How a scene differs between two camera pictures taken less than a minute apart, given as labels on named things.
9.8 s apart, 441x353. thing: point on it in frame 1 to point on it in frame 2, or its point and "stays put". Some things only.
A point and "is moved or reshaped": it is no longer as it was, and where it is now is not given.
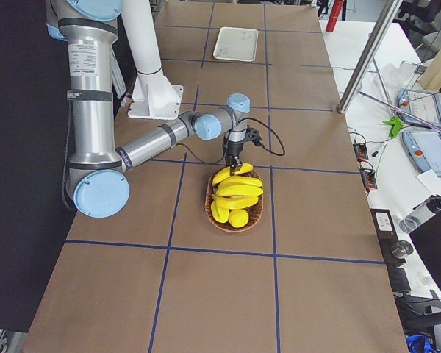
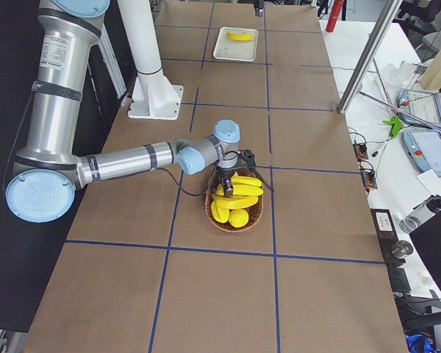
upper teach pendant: [423, 104] stays put
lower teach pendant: [431, 150] stays put
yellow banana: [226, 173] is moved or reshaped
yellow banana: [239, 190] stays put
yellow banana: [240, 180] stays put
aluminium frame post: [389, 11] stays put
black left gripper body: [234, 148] to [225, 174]
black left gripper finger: [234, 168] to [228, 188]
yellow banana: [222, 204] stays put
